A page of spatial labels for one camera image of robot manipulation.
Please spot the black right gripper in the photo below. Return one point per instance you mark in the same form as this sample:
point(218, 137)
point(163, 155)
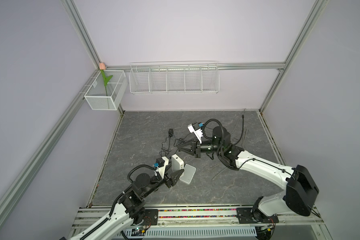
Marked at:
point(195, 145)

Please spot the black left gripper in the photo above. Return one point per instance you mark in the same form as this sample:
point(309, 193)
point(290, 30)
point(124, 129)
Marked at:
point(172, 180)

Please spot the white network switch box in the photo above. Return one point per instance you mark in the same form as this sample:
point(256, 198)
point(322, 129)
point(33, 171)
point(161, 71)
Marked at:
point(177, 163)

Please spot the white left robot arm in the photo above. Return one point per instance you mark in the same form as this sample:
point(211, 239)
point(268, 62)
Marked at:
point(128, 207)

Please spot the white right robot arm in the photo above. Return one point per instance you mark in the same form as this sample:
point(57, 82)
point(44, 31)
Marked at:
point(298, 189)

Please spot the black power adapter small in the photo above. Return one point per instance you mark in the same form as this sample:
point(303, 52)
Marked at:
point(170, 144)

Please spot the white mesh basket small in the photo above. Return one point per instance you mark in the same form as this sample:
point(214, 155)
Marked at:
point(96, 95)

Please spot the artificial pink tulip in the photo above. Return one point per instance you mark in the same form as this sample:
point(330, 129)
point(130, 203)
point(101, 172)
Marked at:
point(106, 78)

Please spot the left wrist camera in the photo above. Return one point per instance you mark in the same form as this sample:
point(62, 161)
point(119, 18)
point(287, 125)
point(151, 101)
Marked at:
point(161, 165)

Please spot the grey ethernet cable curved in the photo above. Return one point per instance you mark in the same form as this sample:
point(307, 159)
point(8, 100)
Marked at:
point(239, 128)

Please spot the white wire basket long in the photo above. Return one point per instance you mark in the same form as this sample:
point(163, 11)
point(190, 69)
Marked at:
point(174, 77)

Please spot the aluminium frame rail right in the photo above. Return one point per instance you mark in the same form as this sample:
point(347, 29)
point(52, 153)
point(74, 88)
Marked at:
point(266, 144)

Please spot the front aluminium rail base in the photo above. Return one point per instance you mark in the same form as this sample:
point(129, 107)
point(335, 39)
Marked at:
point(185, 222)

